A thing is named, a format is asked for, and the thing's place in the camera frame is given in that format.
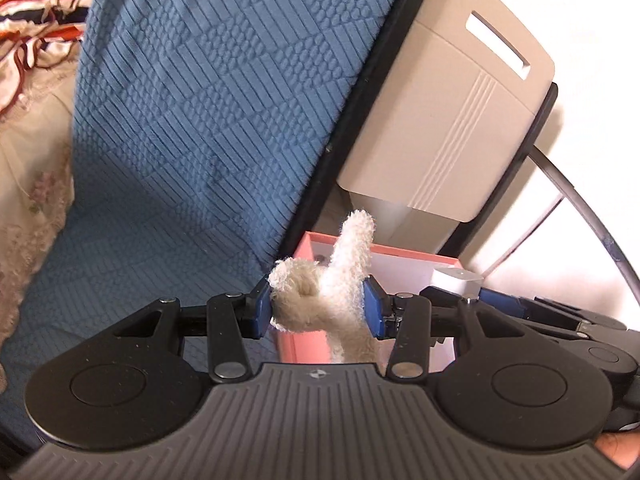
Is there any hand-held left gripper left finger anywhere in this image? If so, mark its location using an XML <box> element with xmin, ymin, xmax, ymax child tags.
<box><xmin>114</xmin><ymin>276</ymin><xmax>274</xmax><ymax>382</ymax></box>

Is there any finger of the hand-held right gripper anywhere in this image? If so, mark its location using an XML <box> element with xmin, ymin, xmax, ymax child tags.
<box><xmin>478</xmin><ymin>287</ymin><xmax>629</xmax><ymax>334</ymax></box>
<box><xmin>419</xmin><ymin>286</ymin><xmax>639</xmax><ymax>387</ymax></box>

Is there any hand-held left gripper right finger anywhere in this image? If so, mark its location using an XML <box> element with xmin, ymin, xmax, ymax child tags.
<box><xmin>362</xmin><ymin>276</ymin><xmax>532</xmax><ymax>381</ymax></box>

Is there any white rectangular block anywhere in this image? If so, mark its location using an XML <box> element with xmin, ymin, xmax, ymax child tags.
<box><xmin>431</xmin><ymin>267</ymin><xmax>485</xmax><ymax>297</ymax></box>

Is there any beige plush toy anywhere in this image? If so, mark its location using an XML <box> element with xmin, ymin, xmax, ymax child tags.
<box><xmin>267</xmin><ymin>209</ymin><xmax>377</xmax><ymax>365</ymax></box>

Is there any pink cardboard box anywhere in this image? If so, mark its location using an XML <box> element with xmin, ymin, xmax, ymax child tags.
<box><xmin>270</xmin><ymin>231</ymin><xmax>467</xmax><ymax>377</ymax></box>

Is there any person's right hand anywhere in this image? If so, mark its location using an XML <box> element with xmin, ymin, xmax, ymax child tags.
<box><xmin>595</xmin><ymin>430</ymin><xmax>640</xmax><ymax>472</ymax></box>

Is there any thin grey hoop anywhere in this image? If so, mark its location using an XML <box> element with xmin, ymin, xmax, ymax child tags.
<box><xmin>530</xmin><ymin>144</ymin><xmax>640</xmax><ymax>307</ymax></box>

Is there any blue textured cover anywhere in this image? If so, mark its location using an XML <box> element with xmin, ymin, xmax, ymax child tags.
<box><xmin>0</xmin><ymin>0</ymin><xmax>410</xmax><ymax>443</ymax></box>

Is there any floral beige blanket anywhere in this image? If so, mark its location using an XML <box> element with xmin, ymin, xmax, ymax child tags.
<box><xmin>0</xmin><ymin>35</ymin><xmax>86</xmax><ymax>391</ymax></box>

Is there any red striped cloth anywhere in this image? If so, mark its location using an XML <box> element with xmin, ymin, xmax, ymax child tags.
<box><xmin>0</xmin><ymin>0</ymin><xmax>107</xmax><ymax>113</ymax></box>

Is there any black chair frame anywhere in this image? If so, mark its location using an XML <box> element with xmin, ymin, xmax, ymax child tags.
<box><xmin>280</xmin><ymin>0</ymin><xmax>560</xmax><ymax>263</ymax></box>

